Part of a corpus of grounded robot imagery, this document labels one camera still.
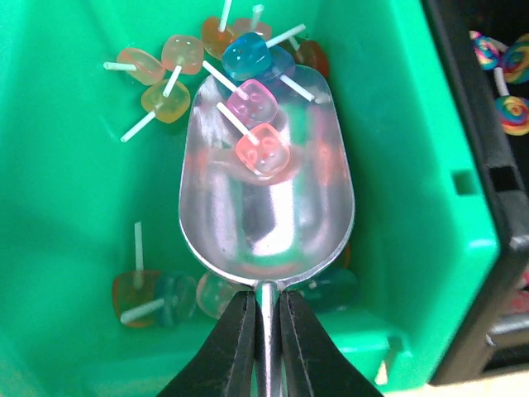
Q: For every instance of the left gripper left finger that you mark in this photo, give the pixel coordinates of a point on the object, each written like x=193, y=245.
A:
x=223, y=365

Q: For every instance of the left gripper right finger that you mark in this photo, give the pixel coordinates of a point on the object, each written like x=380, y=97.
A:
x=313, y=364

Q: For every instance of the metal scoop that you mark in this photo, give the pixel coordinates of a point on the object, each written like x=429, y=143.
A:
x=267, y=233

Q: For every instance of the green bin of mixed candies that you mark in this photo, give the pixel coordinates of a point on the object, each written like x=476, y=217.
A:
x=71, y=192

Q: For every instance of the black bin of lollipops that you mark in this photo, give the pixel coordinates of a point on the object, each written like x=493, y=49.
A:
x=493, y=338

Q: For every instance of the teal cube lollipop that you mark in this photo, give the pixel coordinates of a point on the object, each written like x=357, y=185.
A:
x=175, y=297

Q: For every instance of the orange cube lollipop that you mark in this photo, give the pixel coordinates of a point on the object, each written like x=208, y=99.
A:
x=133, y=291

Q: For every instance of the red cube lollipop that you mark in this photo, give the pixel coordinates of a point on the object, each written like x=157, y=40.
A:
x=262, y=149

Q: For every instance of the yellow cube lollipop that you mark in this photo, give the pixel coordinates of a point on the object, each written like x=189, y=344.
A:
x=165, y=109

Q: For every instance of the pink cube lollipop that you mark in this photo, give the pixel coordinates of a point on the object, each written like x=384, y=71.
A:
x=251, y=102

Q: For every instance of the peach cube lollipop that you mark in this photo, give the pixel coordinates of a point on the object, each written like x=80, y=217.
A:
x=140, y=65
x=181, y=54

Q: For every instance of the blue cube lollipop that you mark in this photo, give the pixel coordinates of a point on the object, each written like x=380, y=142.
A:
x=249, y=55

